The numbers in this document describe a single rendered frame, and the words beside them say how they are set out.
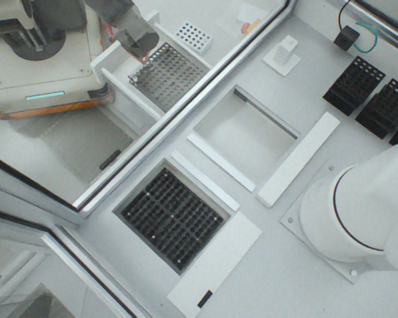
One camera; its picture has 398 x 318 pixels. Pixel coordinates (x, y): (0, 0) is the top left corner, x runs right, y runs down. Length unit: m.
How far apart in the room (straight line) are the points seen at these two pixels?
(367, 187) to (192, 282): 0.46
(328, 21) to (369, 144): 0.39
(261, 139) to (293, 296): 0.47
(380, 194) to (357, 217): 0.09
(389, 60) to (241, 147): 0.49
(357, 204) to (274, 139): 0.48
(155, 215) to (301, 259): 0.39
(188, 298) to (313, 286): 0.31
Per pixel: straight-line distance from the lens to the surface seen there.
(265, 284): 0.92
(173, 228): 0.97
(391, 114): 1.06
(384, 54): 1.17
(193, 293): 0.88
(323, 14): 1.19
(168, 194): 0.99
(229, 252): 0.89
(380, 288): 1.02
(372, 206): 0.69
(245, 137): 1.11
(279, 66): 1.11
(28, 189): 0.61
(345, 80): 1.05
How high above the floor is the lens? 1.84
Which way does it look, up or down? 71 degrees down
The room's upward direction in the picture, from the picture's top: 9 degrees clockwise
